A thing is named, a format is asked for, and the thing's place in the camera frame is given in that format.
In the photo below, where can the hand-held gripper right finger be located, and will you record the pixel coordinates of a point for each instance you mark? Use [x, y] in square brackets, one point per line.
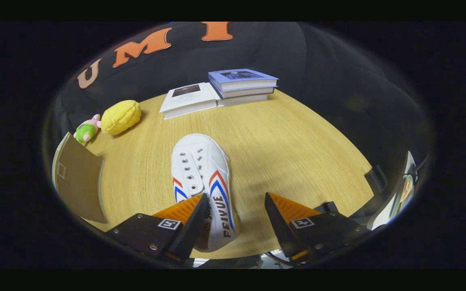
[281, 226]

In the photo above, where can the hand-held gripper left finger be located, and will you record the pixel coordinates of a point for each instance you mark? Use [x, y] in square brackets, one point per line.
[188, 230]

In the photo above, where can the white canvas shoe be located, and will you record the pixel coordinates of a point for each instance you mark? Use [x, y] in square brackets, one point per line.
[198, 161]

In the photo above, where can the brown cardboard storage box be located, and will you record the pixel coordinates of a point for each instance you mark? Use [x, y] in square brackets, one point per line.
[81, 182]

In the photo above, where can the black table edge clamp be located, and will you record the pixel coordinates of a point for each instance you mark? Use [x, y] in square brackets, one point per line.
[375, 180]

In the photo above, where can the white book with dark photo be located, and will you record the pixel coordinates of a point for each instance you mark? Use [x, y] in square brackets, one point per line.
[188, 99]

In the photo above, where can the yellow plush toy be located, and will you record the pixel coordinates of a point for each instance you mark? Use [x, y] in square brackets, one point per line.
[120, 117]

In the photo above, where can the plain white book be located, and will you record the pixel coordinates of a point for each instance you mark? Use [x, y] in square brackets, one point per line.
[241, 100]

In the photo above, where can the blue-edged book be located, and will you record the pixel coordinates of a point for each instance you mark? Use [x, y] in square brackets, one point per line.
[249, 93]

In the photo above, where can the pink and green plush toy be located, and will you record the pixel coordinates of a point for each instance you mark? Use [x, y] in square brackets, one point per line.
[85, 131]

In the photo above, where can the blue cover book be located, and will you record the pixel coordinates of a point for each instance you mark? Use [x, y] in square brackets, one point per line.
[237, 76]

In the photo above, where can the black backdrop cloth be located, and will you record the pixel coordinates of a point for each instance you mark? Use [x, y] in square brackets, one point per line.
[297, 60]

